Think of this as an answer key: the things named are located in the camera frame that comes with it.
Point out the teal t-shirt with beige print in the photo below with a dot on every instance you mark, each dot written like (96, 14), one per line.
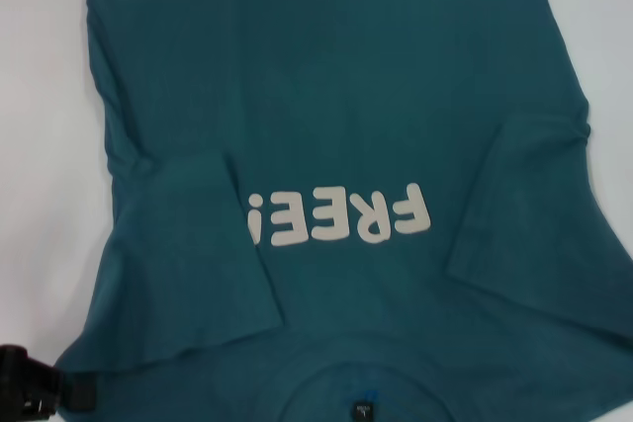
(321, 96)

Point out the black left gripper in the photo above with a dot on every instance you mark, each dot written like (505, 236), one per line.
(25, 382)

